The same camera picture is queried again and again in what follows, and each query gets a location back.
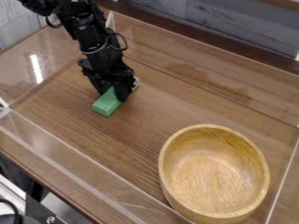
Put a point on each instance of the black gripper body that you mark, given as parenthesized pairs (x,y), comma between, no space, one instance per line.
(105,64)

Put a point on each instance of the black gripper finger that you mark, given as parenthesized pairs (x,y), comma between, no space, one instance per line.
(123,90)
(101,84)

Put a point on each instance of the green rectangular block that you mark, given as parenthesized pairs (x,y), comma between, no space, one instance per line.
(107,103)

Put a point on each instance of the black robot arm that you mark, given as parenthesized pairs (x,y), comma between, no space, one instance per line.
(100,44)

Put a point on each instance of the brown wooden bowl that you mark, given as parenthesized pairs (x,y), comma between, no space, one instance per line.
(214,174)

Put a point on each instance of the clear acrylic tray wall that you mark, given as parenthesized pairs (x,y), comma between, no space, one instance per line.
(97,160)

